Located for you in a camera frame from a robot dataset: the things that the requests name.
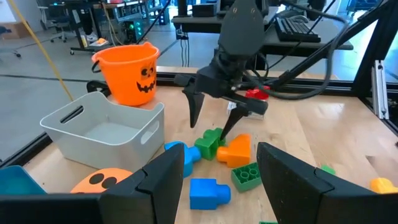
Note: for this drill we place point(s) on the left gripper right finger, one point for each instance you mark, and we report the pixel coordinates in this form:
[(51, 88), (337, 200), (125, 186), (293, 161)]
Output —
[(311, 202)]

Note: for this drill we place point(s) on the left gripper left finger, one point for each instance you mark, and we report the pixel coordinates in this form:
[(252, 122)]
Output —
[(124, 205)]

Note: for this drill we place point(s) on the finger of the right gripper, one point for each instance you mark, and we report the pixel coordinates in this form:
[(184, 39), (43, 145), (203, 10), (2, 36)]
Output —
[(233, 123), (195, 105)]

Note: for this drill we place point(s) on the orange large toy block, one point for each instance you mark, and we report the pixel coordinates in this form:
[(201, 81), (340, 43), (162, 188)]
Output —
[(236, 152)]

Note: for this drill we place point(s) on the orange foam die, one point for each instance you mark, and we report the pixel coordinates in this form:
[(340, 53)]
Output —
[(121, 175)]

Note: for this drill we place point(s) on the green stud brick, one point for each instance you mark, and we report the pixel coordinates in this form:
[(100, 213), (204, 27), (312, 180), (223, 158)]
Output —
[(268, 222)]

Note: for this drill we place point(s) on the blue toy block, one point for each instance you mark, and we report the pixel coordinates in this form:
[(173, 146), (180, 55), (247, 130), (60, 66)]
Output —
[(205, 194)]

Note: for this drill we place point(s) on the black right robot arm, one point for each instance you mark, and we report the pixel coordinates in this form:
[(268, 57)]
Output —
[(242, 28)]

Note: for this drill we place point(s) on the red toy block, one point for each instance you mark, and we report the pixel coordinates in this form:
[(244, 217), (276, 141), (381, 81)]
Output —
[(258, 93)]

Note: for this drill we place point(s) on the light blue large block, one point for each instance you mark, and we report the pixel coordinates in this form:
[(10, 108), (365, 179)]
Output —
[(191, 155)]

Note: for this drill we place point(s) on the light grey plastic bin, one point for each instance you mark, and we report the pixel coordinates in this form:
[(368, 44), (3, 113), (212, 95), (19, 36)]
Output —
[(109, 152)]

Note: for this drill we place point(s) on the green small square brick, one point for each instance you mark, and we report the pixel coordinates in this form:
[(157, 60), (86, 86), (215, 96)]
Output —
[(247, 177)]

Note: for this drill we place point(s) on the yellow large toy block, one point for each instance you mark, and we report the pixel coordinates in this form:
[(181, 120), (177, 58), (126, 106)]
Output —
[(384, 186)]

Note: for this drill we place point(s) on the orange pumpkin bucket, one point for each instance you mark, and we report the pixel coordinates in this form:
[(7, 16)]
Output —
[(124, 81)]

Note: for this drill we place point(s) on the black keyboard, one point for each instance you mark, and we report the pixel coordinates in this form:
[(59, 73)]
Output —
[(295, 29)]

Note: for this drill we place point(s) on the dark desk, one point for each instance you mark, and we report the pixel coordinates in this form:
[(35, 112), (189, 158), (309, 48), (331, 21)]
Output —
[(329, 46)]

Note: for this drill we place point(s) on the computer tower with green lights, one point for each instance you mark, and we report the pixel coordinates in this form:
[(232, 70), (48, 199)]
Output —
[(133, 31)]

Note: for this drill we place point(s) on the teal plastic bin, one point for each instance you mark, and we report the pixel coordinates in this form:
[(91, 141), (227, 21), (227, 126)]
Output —
[(18, 183)]

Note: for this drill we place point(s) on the silver aluminium extrusion bar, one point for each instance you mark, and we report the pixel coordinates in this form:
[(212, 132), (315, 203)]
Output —
[(380, 90)]

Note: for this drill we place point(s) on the cardboard box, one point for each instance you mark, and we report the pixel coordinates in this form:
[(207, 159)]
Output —
[(15, 29)]

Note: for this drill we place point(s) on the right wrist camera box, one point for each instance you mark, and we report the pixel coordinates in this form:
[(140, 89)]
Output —
[(217, 79)]

